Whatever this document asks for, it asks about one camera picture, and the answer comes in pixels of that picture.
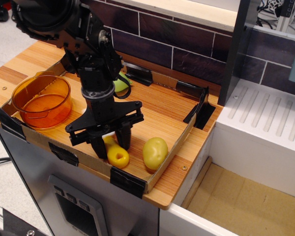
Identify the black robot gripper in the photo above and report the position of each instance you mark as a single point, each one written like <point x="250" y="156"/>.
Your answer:
<point x="104" y="115"/>

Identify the yellow handled white toy knife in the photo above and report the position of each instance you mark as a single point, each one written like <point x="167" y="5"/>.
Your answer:
<point x="117" y="156"/>

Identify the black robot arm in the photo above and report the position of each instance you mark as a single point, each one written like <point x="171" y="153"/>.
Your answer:
<point x="89" y="53"/>

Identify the orange transparent plastic pot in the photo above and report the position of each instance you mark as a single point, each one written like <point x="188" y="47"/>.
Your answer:
<point x="43" y="101"/>

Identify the cardboard fence with black tape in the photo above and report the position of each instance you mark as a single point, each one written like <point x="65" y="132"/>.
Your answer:
<point x="183" y="122"/>

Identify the yellow toy potato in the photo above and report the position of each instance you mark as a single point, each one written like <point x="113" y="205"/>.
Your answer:
<point x="155" y="151"/>

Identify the green toy pear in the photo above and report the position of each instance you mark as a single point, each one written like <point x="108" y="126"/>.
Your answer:
<point x="122" y="82"/>

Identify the toy oven front panel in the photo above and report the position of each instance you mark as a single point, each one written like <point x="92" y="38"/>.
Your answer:
<point x="83" y="213"/>

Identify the white toy sink drainboard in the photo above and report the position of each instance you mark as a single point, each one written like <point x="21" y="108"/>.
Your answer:
<point x="254" y="136"/>

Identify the dark grey vertical post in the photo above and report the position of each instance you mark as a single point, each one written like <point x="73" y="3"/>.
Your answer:
<point x="245" y="22"/>

